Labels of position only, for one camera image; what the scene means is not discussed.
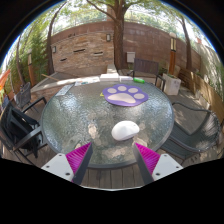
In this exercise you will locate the white computer mouse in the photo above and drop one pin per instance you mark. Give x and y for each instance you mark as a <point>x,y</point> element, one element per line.
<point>125,130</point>

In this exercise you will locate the white printed paper strip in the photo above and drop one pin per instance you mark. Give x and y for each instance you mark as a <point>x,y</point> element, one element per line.
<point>64,90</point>

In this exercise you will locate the large forked tree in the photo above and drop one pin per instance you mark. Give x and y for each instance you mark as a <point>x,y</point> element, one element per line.
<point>119,43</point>

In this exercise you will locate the large white flat box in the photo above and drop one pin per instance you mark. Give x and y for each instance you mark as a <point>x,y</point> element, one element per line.
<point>109,77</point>

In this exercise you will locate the purple paw-shaped mouse pad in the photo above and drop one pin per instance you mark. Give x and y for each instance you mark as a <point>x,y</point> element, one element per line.
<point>125,96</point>

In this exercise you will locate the black mesh garden chair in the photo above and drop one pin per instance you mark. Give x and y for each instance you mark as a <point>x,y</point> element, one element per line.
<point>22,96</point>

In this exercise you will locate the stone-edged raised basin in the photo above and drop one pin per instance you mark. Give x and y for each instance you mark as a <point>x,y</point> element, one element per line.
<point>50,85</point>

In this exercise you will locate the thin leaning tree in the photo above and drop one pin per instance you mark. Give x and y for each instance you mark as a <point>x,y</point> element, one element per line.
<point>50,50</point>

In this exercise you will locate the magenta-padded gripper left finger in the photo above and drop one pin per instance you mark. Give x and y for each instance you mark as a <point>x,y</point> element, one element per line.
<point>58,165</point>

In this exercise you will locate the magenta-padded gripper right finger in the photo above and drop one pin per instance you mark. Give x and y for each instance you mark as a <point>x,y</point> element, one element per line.
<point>165,165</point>

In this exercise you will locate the small yellow scrap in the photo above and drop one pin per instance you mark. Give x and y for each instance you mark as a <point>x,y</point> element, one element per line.
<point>101,95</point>

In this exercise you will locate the grey mesh garden chair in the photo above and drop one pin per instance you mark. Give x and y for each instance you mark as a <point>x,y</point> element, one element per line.
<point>200,133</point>

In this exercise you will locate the black metal armchair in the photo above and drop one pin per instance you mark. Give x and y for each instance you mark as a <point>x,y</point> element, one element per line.
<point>16,130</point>

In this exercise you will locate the white square planter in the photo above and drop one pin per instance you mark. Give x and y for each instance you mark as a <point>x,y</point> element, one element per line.
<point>172,85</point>

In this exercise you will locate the black wall lamp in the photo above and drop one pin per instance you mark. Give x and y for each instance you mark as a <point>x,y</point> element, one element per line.
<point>53,49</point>
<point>108,37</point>

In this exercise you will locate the low wooden plank fence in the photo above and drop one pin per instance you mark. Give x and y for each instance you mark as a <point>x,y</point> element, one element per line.
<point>206,93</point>

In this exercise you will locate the grey wall utility box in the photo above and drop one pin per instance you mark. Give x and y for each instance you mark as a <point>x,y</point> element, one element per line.
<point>130,57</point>

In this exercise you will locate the wooden garden lamp post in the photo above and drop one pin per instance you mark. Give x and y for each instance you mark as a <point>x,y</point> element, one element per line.
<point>172,53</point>

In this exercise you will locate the dark slatted garden chair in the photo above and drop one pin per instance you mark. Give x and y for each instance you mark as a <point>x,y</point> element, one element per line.
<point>146,66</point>

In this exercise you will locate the small white flat box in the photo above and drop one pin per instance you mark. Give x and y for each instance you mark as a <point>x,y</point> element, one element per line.
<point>126,78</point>

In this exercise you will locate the slim straight tree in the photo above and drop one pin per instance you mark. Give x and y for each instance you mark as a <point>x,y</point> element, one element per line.
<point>187,46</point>

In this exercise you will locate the short wooden post lamp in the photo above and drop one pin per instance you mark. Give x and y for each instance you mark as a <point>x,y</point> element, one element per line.
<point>30,68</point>

